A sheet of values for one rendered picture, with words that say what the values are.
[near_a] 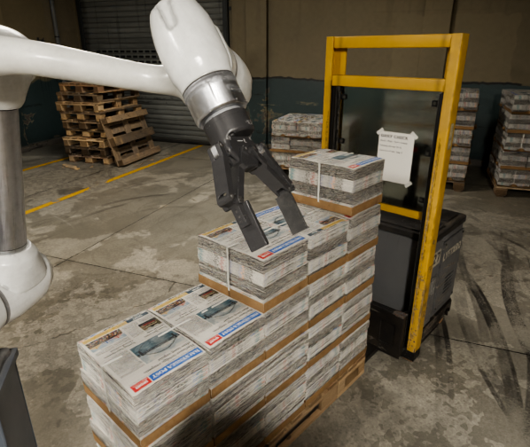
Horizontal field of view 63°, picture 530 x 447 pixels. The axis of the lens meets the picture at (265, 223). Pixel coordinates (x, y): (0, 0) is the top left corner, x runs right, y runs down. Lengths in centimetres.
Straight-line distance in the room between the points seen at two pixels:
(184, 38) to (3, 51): 35
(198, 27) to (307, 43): 749
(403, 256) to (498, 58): 553
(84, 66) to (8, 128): 36
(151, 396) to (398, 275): 181
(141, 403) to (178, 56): 107
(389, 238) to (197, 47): 223
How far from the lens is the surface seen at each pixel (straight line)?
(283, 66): 834
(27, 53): 92
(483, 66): 791
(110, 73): 92
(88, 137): 799
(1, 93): 116
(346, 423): 249
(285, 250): 169
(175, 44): 72
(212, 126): 69
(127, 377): 150
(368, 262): 234
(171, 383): 151
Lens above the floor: 177
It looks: 22 degrees down
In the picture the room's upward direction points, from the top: straight up
